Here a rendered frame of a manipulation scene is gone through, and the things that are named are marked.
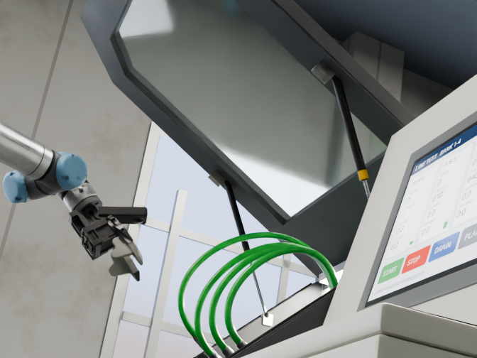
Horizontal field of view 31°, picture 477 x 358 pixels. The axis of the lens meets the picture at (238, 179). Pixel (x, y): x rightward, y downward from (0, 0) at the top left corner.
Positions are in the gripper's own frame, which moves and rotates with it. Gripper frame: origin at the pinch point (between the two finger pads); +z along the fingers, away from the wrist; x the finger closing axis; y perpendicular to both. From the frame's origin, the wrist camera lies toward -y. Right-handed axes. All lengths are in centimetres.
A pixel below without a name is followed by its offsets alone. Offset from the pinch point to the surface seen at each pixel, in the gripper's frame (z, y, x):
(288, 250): 24.5, -15.0, 31.7
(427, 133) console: 28, -36, 59
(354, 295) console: 42, -11, 47
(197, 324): 22.9, 2.8, 15.4
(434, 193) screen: 40, -22, 67
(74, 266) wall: -71, -28, -138
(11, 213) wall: -99, -15, -126
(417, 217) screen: 41, -19, 64
